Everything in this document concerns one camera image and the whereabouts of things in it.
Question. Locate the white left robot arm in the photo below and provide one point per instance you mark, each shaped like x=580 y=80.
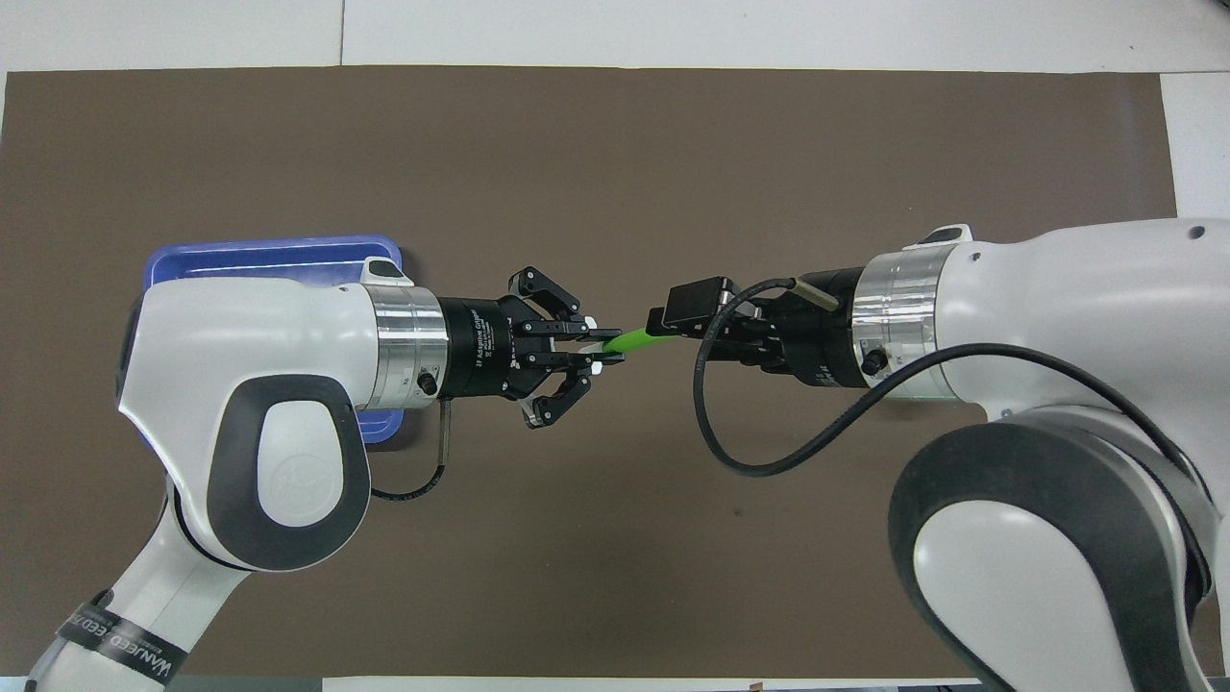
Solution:
x=240 y=336

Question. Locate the brown table mat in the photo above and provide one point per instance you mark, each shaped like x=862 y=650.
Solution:
x=615 y=173

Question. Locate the blue plastic tray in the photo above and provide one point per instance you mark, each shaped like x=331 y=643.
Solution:
x=269 y=258

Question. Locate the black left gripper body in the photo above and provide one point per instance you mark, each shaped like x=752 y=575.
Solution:
x=480 y=346

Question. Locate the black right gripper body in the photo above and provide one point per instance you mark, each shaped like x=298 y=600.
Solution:
x=817 y=332

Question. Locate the green pen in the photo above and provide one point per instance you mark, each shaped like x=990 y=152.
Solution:
x=634 y=340

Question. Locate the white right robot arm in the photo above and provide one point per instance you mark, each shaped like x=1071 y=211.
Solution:
x=1057 y=317

